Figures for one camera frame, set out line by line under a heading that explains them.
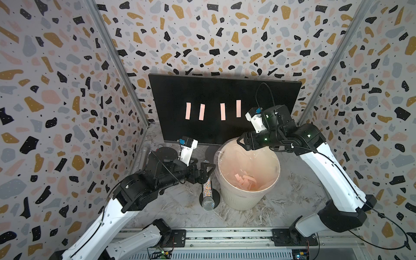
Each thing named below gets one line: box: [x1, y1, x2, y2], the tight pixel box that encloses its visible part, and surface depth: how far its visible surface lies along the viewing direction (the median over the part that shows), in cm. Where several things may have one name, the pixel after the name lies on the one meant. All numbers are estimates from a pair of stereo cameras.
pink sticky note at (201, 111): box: [198, 103, 206, 121], surface depth 73 cm
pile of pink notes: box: [234, 173, 257, 190], surface depth 86 cm
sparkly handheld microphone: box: [202, 177, 216, 211], surface depth 67 cm
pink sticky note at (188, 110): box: [185, 101, 192, 121], surface depth 73 cm
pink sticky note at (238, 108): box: [236, 99, 242, 118], surface depth 71 cm
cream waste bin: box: [214, 137, 281, 211], surface depth 76 cm
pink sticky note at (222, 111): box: [219, 102, 226, 121], surface depth 73 cm
